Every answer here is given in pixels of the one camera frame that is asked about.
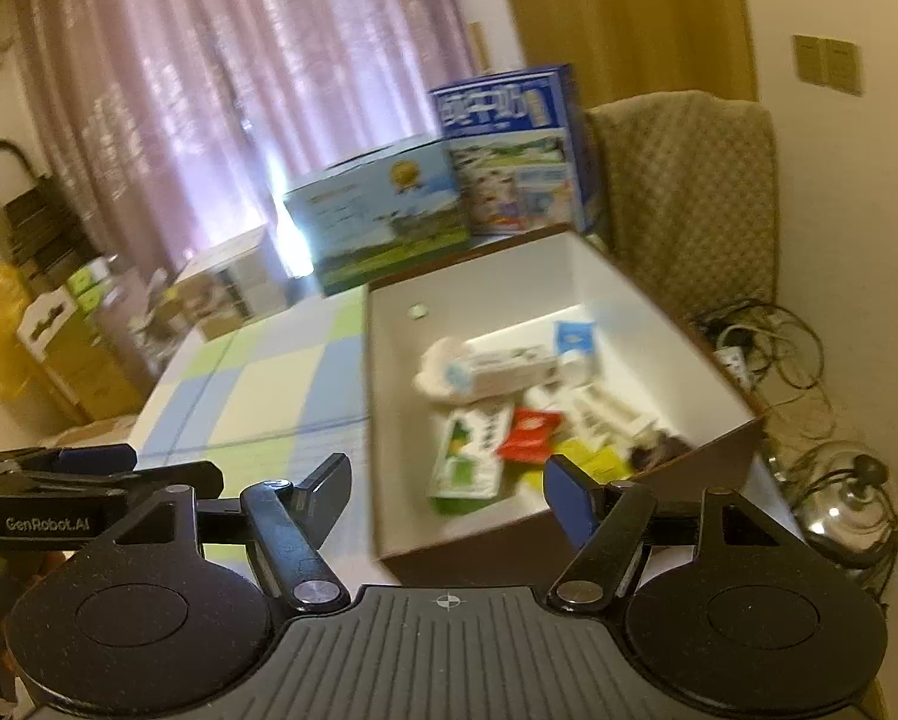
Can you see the blue milk carton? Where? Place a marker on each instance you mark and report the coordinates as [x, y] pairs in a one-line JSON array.
[[509, 157]]

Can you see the red snack packet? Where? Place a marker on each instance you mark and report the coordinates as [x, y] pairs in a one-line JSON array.
[[527, 435]]

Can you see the yellow chestnut snack packet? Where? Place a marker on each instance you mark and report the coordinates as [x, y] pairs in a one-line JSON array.
[[599, 461]]

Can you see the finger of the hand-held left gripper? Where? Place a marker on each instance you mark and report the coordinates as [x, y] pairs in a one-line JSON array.
[[164, 480], [96, 457]]

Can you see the beige wall switch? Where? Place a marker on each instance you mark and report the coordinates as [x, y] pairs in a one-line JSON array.
[[810, 58], [844, 67]]

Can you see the green landscape milk carton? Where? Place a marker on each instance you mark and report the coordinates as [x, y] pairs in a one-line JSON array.
[[374, 225]]

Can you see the white ointment tube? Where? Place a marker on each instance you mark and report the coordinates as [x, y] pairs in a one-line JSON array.
[[505, 371]]

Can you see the cardboard box of clutter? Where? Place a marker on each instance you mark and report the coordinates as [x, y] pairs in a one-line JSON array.
[[160, 311]]

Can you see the white and brown product box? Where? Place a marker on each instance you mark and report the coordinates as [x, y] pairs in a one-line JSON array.
[[227, 285]]

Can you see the white medicine box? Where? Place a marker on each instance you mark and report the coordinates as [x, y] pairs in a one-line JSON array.
[[606, 409]]

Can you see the green and white box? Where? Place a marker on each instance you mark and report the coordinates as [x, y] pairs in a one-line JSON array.
[[464, 457]]

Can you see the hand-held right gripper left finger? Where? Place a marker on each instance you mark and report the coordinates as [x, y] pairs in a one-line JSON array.
[[329, 491]]

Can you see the black metal rack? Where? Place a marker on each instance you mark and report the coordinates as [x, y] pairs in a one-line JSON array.
[[36, 232]]

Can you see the brown cardboard box white inside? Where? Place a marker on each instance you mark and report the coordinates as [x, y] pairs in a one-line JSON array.
[[569, 277]]

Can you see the white power strip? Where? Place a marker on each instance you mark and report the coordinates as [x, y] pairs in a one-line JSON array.
[[735, 356]]

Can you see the pink curtain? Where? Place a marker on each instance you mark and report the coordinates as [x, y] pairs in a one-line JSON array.
[[231, 75]]

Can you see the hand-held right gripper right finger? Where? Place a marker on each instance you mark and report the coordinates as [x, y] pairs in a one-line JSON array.
[[569, 491]]

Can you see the quilted beige chair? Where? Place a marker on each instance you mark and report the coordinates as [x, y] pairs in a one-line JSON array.
[[689, 195]]

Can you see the dark hair clip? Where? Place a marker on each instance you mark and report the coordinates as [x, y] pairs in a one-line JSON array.
[[659, 450]]

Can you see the brown curtain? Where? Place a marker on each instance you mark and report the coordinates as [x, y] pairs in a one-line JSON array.
[[629, 7]]

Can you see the stack of green tissue packs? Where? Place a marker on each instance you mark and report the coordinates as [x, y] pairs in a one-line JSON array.
[[89, 285]]

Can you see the checkered tablecloth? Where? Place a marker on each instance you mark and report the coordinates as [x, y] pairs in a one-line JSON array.
[[269, 390]]

